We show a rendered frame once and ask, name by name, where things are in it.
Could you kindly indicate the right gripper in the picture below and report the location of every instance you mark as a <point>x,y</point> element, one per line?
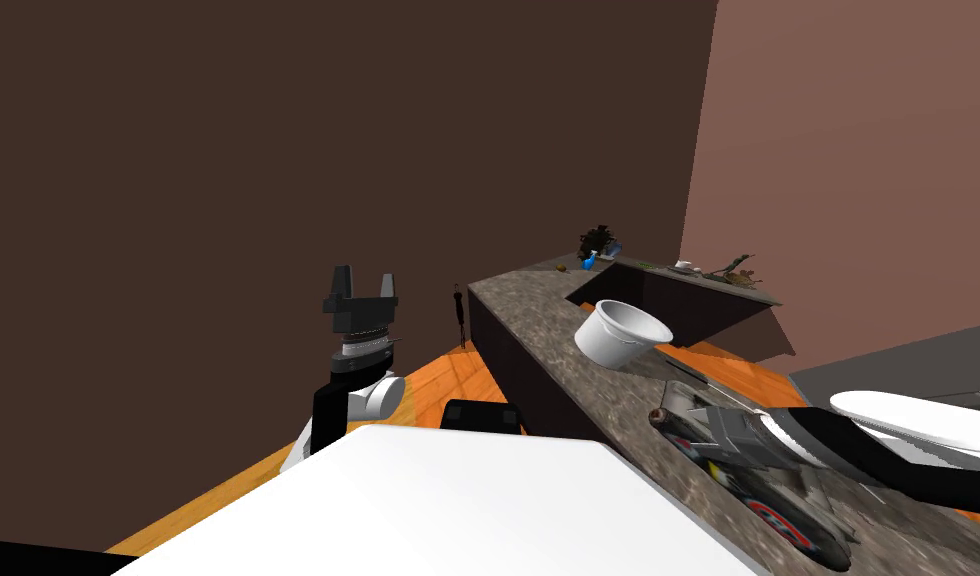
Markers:
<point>738,436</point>

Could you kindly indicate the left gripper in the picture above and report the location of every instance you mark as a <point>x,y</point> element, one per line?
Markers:
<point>362,312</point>

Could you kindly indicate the black bottle with red label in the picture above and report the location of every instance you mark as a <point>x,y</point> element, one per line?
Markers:
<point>766,512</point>

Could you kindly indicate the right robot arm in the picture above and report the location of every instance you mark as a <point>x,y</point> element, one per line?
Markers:
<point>882,452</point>

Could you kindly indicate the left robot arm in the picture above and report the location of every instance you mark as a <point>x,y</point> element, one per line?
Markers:
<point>330,416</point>

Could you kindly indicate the white bowl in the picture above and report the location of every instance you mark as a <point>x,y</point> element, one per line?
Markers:
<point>618,334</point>

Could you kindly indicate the small white cup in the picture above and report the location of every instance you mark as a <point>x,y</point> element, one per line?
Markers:
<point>684,265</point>

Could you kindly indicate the blue spray bottle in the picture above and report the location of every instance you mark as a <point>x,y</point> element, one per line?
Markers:
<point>589,261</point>

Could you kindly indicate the dark potted plant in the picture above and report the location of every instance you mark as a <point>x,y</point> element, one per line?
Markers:
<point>596,240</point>

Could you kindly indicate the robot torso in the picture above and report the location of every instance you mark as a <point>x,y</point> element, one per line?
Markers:
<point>458,512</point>

